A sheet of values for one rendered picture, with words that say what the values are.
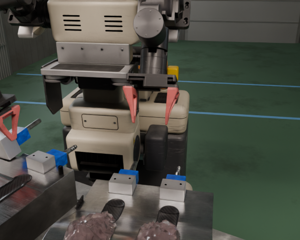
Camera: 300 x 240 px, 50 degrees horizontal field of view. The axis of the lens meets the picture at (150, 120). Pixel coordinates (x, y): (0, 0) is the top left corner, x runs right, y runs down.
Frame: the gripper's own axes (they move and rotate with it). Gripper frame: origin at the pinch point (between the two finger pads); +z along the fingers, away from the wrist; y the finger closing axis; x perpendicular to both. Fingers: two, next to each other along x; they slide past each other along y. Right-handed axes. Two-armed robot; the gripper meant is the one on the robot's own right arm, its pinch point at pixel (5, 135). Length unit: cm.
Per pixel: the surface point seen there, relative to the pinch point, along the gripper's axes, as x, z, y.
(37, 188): -7.7, 5.8, 15.9
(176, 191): 5.5, 12.0, 39.2
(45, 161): -2.0, 3.7, 13.5
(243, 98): 308, 141, -32
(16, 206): -13.1, 5.4, 16.3
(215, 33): 683, 161, -191
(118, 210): -2.3, 12.5, 29.9
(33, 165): -3.0, 4.4, 10.4
